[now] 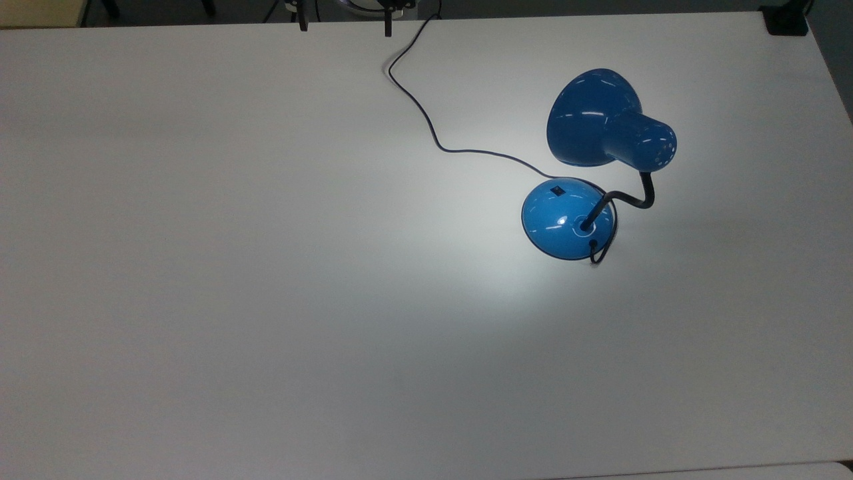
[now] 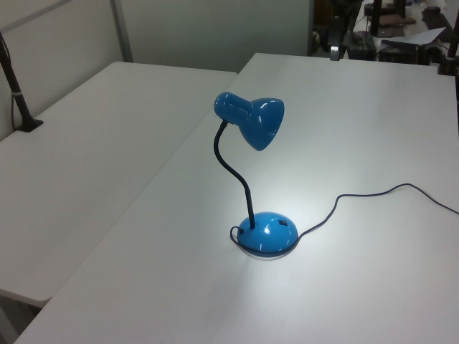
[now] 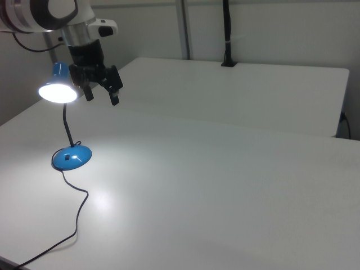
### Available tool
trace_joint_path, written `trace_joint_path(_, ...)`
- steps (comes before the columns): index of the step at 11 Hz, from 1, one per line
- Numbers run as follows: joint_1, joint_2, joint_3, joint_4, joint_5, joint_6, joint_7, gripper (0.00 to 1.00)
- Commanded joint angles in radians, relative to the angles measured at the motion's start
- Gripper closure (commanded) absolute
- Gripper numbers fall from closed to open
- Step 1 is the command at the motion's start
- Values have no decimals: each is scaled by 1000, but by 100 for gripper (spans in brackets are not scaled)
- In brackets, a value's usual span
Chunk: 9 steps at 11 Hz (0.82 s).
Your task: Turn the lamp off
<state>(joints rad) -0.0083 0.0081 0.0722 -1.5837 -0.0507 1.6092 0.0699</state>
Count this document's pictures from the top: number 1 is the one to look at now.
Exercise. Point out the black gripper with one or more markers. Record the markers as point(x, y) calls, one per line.
point(400, 4)

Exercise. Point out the blue desk lamp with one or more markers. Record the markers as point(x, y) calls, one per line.
point(586, 120)

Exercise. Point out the black stand leg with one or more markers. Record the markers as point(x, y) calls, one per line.
point(110, 6)
point(208, 6)

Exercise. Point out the beige board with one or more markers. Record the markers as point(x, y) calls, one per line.
point(40, 12)

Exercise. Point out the black table clamp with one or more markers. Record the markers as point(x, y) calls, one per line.
point(786, 21)

